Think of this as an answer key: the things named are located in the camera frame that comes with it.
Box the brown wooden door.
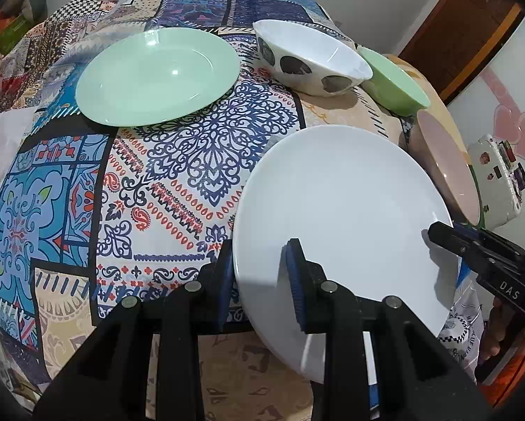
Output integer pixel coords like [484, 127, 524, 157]
[398, 0, 525, 103]

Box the green cardboard box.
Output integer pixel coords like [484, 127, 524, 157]
[0, 14, 33, 55]

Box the white bowl with dark spots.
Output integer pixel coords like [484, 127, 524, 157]
[253, 19, 373, 97]

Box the right hand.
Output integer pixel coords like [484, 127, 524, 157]
[479, 298, 525, 363]

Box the white stickered suitcase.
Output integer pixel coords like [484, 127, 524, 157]
[468, 134, 525, 230]

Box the pink ceramic bowl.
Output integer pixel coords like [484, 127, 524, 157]
[409, 109, 481, 226]

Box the mint green plate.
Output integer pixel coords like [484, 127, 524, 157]
[75, 28, 241, 127]

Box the mint green bowl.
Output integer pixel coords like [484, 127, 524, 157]
[356, 46, 431, 117]

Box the white plate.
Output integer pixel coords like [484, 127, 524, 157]
[233, 126, 459, 382]

